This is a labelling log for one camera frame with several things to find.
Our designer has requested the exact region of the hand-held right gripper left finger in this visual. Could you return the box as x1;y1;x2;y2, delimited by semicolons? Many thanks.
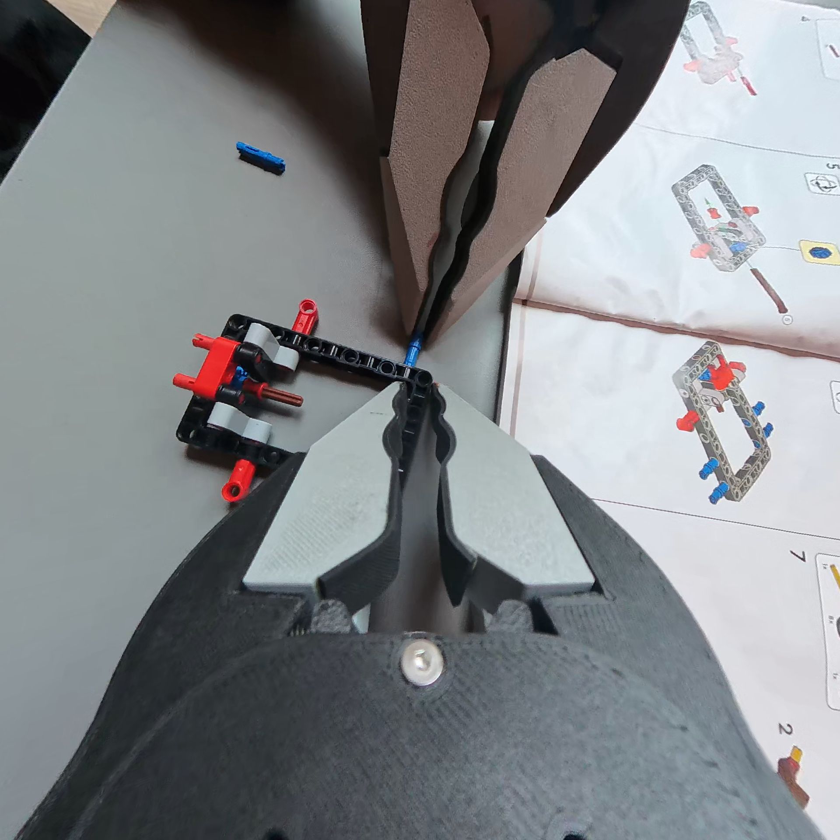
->
241;381;406;616

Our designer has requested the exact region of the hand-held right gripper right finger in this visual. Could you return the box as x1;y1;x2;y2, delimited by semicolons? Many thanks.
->
432;384;597;616

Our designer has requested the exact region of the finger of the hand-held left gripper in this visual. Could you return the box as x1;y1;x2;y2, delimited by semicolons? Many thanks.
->
420;49;622;340
379;0;493;337

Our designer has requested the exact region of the black lego frame assembly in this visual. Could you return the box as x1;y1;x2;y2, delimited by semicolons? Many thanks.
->
172;299;435;504

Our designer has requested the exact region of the white instruction booklet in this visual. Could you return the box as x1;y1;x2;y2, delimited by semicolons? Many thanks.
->
497;0;840;840

